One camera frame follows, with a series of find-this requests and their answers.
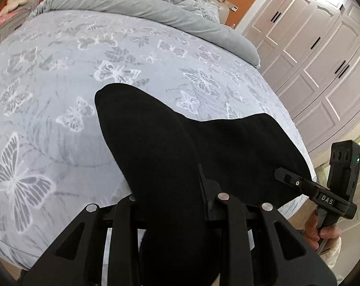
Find person's right hand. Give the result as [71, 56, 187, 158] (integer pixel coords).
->
[304, 210, 341, 245]

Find black pants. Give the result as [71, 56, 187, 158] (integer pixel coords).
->
[95, 83, 314, 286]

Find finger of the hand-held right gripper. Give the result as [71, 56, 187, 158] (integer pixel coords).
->
[274, 168, 319, 196]

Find white panelled wardrobe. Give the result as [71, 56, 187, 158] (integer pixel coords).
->
[233, 0, 360, 157]

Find grey duvet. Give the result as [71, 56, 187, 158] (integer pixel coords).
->
[28, 0, 261, 68]

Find white flower-shaped cushion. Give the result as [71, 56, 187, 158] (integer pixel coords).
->
[5, 0, 29, 11]

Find butterfly print bedspread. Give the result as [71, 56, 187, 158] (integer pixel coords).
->
[0, 10, 314, 270]

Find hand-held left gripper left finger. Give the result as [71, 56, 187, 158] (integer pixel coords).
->
[22, 195, 146, 286]

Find butterfly print pillow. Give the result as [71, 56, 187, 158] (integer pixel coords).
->
[164, 0, 221, 24]

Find grey bedside cabinet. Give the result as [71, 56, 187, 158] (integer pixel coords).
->
[0, 10, 33, 55]

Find pink cloth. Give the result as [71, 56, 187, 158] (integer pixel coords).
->
[0, 8, 30, 34]

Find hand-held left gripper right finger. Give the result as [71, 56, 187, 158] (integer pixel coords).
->
[197, 164, 338, 286]

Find person's right forearm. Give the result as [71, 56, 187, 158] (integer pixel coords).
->
[324, 237, 344, 272]

